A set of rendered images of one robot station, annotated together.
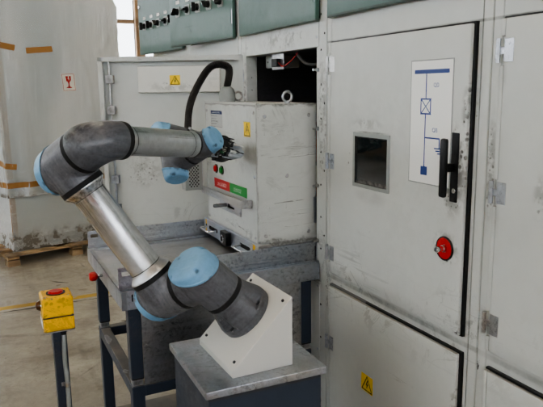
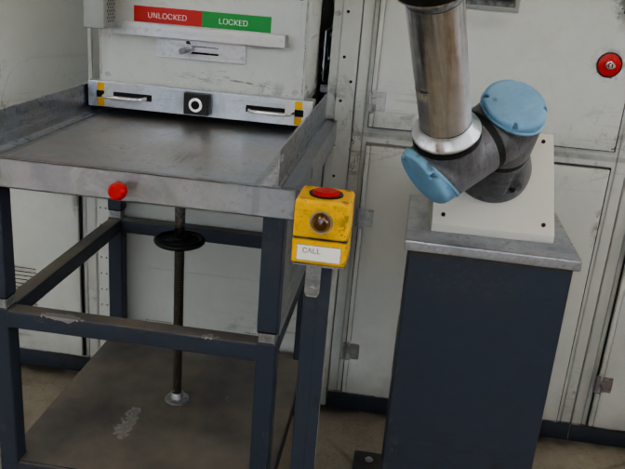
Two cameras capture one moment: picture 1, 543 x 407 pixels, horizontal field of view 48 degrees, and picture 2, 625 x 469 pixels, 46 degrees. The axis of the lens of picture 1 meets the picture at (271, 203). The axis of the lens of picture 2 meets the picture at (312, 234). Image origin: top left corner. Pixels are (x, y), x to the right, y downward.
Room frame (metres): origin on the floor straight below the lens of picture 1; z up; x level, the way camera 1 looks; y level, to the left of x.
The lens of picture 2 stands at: (1.07, 1.48, 1.20)
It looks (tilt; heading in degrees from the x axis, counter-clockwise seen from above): 19 degrees down; 302
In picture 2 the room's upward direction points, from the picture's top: 5 degrees clockwise
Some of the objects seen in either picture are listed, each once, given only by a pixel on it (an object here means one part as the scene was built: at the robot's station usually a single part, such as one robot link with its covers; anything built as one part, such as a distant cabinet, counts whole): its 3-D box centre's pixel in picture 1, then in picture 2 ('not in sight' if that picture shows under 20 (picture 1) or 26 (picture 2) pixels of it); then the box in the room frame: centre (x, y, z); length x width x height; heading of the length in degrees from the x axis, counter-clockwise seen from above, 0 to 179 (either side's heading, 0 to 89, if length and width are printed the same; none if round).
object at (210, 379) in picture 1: (244, 357); (485, 228); (1.52, 0.08, 0.74); 0.32 x 0.32 x 0.02; 24
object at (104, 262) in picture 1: (196, 262); (181, 145); (2.17, 0.28, 0.82); 0.68 x 0.62 x 0.06; 115
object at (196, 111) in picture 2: (225, 237); (196, 103); (2.22, 0.18, 0.90); 0.06 x 0.03 x 0.05; 26
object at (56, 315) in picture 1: (56, 309); (323, 226); (1.60, 0.59, 0.85); 0.08 x 0.08 x 0.10; 25
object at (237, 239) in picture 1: (234, 237); (201, 101); (2.23, 0.14, 0.90); 0.54 x 0.05 x 0.06; 26
